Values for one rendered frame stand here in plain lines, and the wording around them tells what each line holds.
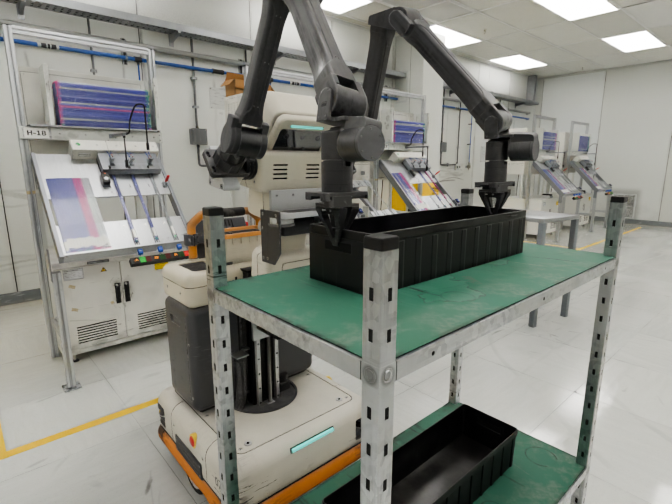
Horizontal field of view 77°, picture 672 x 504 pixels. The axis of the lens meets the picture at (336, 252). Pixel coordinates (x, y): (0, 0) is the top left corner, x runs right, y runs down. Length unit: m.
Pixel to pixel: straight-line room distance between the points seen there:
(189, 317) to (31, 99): 1.96
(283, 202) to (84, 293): 1.85
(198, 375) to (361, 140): 1.16
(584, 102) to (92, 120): 9.28
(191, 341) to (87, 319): 1.46
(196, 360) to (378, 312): 1.18
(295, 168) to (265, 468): 0.95
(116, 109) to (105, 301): 1.18
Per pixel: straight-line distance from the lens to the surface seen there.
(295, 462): 1.59
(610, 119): 10.34
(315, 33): 0.89
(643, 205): 10.15
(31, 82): 3.17
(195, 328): 1.56
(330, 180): 0.75
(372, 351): 0.51
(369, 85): 1.37
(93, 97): 3.02
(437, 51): 1.26
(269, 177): 1.29
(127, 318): 3.03
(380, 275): 0.47
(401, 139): 4.58
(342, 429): 1.68
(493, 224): 1.05
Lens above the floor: 1.18
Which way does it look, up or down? 12 degrees down
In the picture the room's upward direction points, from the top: straight up
